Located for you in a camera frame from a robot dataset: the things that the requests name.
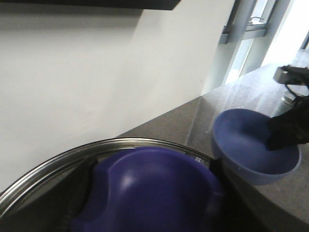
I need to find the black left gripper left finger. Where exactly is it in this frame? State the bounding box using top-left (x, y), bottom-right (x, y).
top-left (0, 157), bottom-right (97, 232)

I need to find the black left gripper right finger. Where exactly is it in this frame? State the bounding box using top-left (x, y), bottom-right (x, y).
top-left (209, 159), bottom-right (309, 232)

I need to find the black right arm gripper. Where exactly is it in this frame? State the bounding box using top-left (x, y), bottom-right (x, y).
top-left (266, 65), bottom-right (309, 151)

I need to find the light blue bowl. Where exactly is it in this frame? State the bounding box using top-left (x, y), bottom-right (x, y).
top-left (211, 108), bottom-right (302, 186)

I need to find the glass pot lid blue knob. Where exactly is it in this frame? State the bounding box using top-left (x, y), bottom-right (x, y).
top-left (0, 139), bottom-right (225, 232)

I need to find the grey metal cup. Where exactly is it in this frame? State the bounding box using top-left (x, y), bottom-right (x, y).
top-left (280, 91), bottom-right (296, 114)

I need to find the dark range hood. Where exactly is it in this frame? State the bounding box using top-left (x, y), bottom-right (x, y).
top-left (0, 0), bottom-right (181, 11)

